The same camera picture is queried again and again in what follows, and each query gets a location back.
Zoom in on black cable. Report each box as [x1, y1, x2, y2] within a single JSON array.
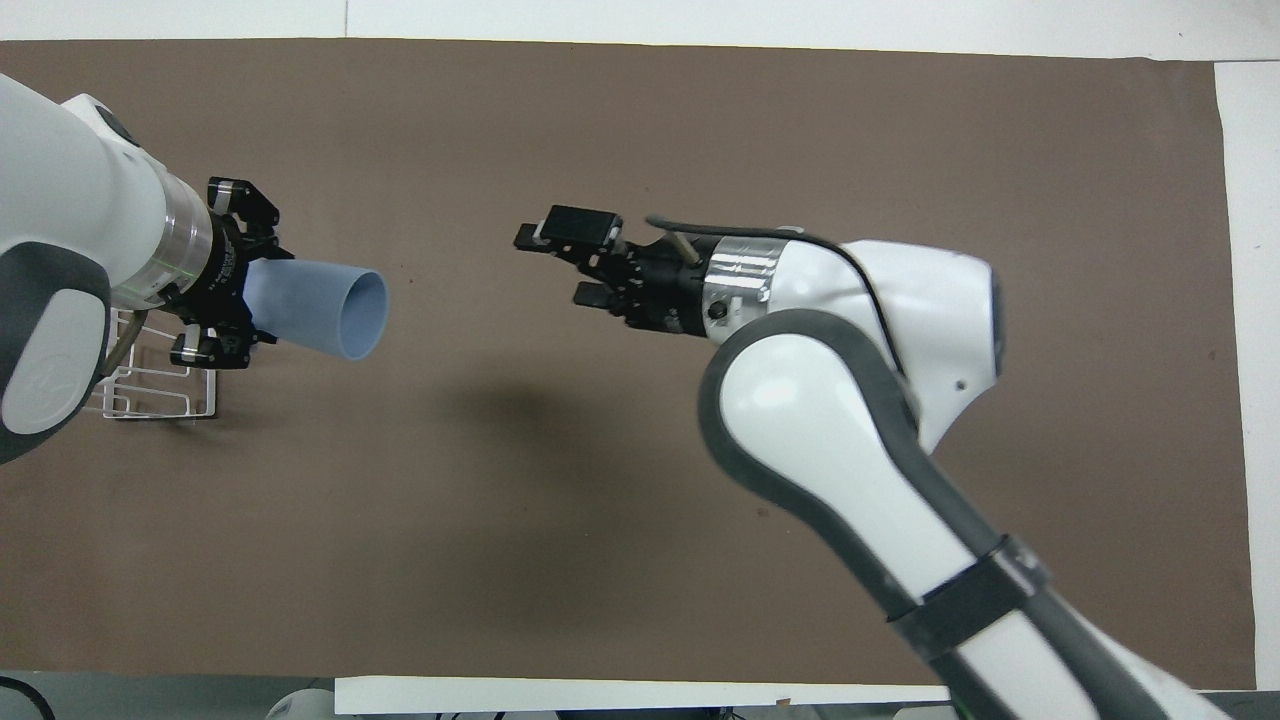
[[0, 674, 58, 720], [645, 215, 909, 380], [103, 306, 153, 380]]

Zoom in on light blue cup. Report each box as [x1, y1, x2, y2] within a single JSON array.
[[243, 258, 389, 363]]

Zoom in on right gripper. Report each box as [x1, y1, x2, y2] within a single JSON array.
[[513, 205, 715, 338]]

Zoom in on white wire cup holder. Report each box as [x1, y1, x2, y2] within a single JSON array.
[[99, 306, 217, 422]]

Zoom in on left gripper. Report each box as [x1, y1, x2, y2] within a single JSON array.
[[160, 176, 293, 372]]

